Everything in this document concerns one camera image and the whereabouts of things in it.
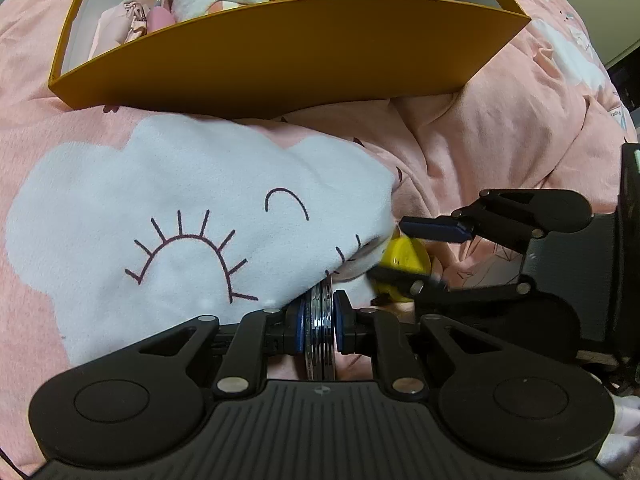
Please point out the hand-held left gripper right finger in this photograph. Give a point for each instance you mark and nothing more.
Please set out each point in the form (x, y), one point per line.
(339, 327)

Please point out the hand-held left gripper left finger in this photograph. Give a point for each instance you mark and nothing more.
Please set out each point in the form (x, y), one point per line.
(298, 330)

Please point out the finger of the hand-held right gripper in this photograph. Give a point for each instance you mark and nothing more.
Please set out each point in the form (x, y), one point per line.
(440, 229)
(450, 300)

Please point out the silver round metal tin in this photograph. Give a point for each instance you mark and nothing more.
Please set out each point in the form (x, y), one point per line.
(319, 332)

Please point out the yellow round toy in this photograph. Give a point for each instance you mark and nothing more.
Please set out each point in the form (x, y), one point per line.
(405, 255)

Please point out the orange cardboard box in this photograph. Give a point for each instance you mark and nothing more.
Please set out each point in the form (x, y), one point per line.
(280, 55)

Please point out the fluffy lilac cloth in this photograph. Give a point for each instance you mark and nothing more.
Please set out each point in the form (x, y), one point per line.
(625, 440)

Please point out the pink printed blanket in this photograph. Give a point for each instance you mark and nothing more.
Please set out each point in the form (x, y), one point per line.
(150, 200)

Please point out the pale cabinet door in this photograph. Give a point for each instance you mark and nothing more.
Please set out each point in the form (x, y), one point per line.
(610, 20)

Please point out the pink pouch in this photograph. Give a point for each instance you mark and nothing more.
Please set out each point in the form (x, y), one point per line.
(125, 22)

